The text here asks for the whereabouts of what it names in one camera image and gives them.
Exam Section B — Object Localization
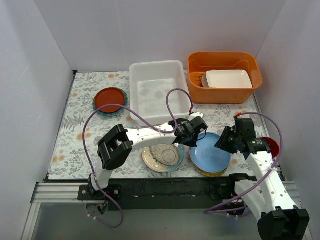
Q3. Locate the pink plate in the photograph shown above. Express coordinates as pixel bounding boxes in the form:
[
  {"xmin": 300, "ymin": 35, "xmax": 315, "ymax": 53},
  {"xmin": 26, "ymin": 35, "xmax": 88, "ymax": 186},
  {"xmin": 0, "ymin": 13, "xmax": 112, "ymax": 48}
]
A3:
[{"xmin": 190, "ymin": 148, "xmax": 231, "ymax": 173}]

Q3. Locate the light blue plate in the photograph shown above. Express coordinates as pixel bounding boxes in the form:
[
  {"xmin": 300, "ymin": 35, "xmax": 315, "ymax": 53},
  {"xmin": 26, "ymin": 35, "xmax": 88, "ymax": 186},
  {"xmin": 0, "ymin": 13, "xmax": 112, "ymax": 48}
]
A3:
[{"xmin": 189, "ymin": 132, "xmax": 231, "ymax": 174}]

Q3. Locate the yellow woven bamboo plate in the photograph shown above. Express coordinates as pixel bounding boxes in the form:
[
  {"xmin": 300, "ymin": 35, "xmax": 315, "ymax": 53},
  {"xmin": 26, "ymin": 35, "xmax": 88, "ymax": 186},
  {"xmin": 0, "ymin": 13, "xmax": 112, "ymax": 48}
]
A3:
[{"xmin": 196, "ymin": 167, "xmax": 228, "ymax": 178}]

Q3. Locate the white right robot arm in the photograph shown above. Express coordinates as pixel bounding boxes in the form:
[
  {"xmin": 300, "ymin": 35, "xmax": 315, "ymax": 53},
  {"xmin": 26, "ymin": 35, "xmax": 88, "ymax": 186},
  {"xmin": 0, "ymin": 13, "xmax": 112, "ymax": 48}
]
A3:
[{"xmin": 215, "ymin": 116, "xmax": 310, "ymax": 240}]

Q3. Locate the white plastic bin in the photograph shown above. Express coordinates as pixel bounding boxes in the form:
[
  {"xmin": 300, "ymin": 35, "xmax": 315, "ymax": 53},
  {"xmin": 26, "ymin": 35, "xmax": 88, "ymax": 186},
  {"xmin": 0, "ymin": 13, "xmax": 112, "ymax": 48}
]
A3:
[{"xmin": 129, "ymin": 60, "xmax": 189, "ymax": 126}]

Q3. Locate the speckled grey oval plate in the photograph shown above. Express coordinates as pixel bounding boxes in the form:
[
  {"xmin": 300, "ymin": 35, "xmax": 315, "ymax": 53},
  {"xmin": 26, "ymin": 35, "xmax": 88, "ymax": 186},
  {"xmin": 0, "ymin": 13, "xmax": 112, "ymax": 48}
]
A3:
[{"xmin": 149, "ymin": 144, "xmax": 180, "ymax": 167}]

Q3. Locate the red bowl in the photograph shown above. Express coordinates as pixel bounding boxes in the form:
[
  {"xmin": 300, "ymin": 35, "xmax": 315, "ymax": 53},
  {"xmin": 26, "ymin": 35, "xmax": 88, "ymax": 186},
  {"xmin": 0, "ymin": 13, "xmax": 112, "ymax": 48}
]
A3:
[{"xmin": 263, "ymin": 137, "xmax": 280, "ymax": 159}]

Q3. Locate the cream and blue plate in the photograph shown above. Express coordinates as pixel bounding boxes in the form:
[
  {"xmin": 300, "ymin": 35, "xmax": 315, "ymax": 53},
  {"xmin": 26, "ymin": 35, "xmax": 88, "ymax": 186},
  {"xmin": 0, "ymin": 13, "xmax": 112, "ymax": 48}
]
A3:
[{"xmin": 142, "ymin": 143, "xmax": 185, "ymax": 173}]

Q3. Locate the round cream dish in basket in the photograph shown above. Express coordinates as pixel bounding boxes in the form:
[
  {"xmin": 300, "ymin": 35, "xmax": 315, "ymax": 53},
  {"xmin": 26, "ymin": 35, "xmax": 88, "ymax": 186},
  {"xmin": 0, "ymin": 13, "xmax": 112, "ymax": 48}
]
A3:
[{"xmin": 201, "ymin": 74, "xmax": 209, "ymax": 88}]

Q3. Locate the white rectangular dish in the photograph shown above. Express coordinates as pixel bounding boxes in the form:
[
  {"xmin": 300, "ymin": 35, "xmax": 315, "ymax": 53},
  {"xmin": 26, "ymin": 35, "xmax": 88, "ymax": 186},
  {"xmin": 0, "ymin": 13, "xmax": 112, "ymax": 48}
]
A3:
[{"xmin": 205, "ymin": 69, "xmax": 253, "ymax": 89}]

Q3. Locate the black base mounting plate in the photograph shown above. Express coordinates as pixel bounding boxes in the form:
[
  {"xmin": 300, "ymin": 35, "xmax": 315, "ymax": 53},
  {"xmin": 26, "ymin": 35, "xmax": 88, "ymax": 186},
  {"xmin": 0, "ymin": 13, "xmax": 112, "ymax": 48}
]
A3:
[{"xmin": 77, "ymin": 176, "xmax": 260, "ymax": 211}]

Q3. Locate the teal scalloped plate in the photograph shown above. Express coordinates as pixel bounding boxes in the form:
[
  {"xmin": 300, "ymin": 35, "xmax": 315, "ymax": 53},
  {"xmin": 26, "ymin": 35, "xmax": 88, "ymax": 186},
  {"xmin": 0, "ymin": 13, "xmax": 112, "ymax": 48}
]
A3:
[{"xmin": 92, "ymin": 88, "xmax": 129, "ymax": 117}]

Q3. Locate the orange plastic basket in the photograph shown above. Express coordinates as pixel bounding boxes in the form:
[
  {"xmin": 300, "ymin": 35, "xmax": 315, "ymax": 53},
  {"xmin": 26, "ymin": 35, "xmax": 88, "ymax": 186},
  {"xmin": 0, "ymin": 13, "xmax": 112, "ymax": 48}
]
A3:
[{"xmin": 187, "ymin": 52, "xmax": 263, "ymax": 104}]

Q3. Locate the red round plate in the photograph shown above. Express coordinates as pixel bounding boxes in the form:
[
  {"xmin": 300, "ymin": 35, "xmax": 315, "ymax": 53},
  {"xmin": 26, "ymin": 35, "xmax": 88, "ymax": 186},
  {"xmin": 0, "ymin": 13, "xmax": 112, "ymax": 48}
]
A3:
[{"xmin": 93, "ymin": 87, "xmax": 126, "ymax": 109}]

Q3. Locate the floral table mat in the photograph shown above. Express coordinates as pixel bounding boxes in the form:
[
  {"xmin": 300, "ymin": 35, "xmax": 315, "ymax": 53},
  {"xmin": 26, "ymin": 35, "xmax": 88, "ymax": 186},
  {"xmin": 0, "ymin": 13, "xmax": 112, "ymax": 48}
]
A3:
[{"xmin": 48, "ymin": 71, "xmax": 268, "ymax": 180}]

